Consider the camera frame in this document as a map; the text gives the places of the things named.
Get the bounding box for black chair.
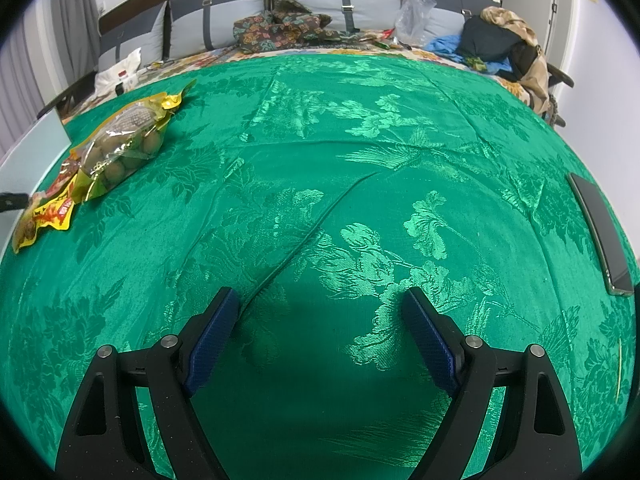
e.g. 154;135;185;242
510;42;576;128

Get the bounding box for dark wooden bedside table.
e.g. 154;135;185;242
37;70;101;121

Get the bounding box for scattered small colourful wrappers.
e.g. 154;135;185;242
357;30;413;52

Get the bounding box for white plastic bag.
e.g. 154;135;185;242
94;47;143;95

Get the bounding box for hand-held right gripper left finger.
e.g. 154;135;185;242
54;287;241;480

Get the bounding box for yellow-topped snack packet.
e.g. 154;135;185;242
70;79;197;204

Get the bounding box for white storage box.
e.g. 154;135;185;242
0;108;73;201

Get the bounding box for clear plastic bag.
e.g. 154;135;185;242
394;0;440;47

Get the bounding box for yellow and red snack packet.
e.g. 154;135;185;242
12;157;83;254

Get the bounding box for blue cloth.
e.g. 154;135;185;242
425;34;513;75

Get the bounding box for floral bedsheet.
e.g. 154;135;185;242
140;40;556;111

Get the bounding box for white door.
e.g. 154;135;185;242
500;0;576;91

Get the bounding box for large black smartphone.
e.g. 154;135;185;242
567;172;636;296

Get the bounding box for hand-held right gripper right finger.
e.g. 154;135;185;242
401;287;585;480

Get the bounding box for black bag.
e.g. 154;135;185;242
457;16;531;61

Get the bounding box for green patterned blanket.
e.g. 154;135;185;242
0;52;640;480

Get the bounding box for grey curtain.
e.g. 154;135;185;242
50;0;101;86

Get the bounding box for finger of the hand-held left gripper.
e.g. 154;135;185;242
0;191;32;214

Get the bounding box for dark floral cloth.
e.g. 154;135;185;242
232;0;333;53

